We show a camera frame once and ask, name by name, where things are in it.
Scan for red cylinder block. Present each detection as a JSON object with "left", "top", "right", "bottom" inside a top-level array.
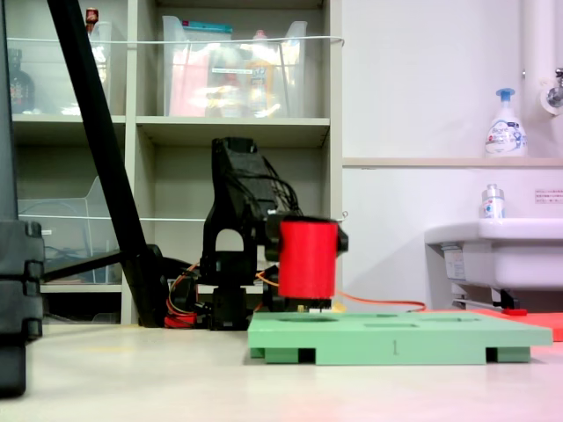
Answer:
[{"left": 277, "top": 219, "right": 340, "bottom": 302}]

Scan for black motor block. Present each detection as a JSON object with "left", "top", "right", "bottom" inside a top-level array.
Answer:
[{"left": 262, "top": 280, "right": 301, "bottom": 314}]

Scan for green shape-hole board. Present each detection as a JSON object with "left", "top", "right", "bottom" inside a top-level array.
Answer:
[{"left": 247, "top": 310, "right": 553, "bottom": 367}]

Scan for small circuit board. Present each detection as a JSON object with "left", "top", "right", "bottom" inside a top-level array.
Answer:
[{"left": 295, "top": 300, "right": 345, "bottom": 316}]

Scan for beige shelf unit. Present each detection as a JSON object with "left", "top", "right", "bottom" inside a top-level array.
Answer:
[{"left": 4, "top": 0, "right": 345, "bottom": 326}]

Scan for large clear plastic bin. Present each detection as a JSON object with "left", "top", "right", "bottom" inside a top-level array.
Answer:
[{"left": 161, "top": 15, "right": 310, "bottom": 120}]

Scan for yellow orange bottle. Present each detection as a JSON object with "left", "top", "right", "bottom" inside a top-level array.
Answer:
[{"left": 245, "top": 29, "right": 277, "bottom": 118}]

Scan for small clear bottle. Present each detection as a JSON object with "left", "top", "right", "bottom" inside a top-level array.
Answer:
[{"left": 479, "top": 183, "right": 508, "bottom": 220}]

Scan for white sink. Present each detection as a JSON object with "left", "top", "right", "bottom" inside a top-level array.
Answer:
[{"left": 423, "top": 216, "right": 563, "bottom": 309}]

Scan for pink packet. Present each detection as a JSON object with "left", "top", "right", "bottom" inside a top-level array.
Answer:
[{"left": 168, "top": 48, "right": 208, "bottom": 118}]

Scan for short black tripod leg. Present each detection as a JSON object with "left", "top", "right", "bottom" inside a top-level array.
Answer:
[{"left": 42, "top": 249, "right": 128, "bottom": 283}]

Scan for white blue pump bottle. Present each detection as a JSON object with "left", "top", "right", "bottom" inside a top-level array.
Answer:
[{"left": 484, "top": 87, "right": 530, "bottom": 158}]

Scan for long black tripod leg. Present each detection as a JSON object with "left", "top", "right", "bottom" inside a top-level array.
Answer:
[{"left": 46, "top": 0, "right": 171, "bottom": 329}]

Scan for metal faucet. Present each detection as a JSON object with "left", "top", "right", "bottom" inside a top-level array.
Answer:
[{"left": 539, "top": 67, "right": 563, "bottom": 117}]

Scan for notched black stack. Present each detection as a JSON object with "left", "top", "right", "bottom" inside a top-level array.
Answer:
[{"left": 0, "top": 219, "right": 46, "bottom": 399}]

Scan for clear bin with bottles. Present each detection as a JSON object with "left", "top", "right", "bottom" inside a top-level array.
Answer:
[{"left": 6, "top": 20, "right": 113, "bottom": 117}]

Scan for bottle with red cap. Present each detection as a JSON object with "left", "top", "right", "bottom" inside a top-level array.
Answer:
[{"left": 84, "top": 7, "right": 109, "bottom": 84}]

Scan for dark round bottle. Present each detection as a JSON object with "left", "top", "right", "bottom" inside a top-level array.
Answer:
[{"left": 7, "top": 47, "right": 36, "bottom": 115}]

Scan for black wire bundle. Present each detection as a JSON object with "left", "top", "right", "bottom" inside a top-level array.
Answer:
[{"left": 252, "top": 156, "right": 305, "bottom": 217}]

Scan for long orange cable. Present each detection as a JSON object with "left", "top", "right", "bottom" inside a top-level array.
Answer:
[{"left": 334, "top": 289, "right": 427, "bottom": 314}]

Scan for white cord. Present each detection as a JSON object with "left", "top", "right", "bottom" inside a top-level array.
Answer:
[
  {"left": 17, "top": 210, "right": 350, "bottom": 223},
  {"left": 6, "top": 35, "right": 347, "bottom": 47}
]

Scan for orange wire loops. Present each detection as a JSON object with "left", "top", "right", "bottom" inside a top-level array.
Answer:
[{"left": 165, "top": 262, "right": 204, "bottom": 318}]

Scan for red cable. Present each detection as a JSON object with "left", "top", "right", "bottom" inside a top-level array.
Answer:
[{"left": 164, "top": 310, "right": 198, "bottom": 329}]

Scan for white wall ledge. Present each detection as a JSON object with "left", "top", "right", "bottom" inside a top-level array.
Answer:
[{"left": 341, "top": 156, "right": 563, "bottom": 169}]

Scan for red-print wall label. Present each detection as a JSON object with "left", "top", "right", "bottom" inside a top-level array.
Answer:
[{"left": 534, "top": 188, "right": 563, "bottom": 206}]

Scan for dark grey post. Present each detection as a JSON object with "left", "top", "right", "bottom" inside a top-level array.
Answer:
[{"left": 0, "top": 0, "right": 19, "bottom": 222}]

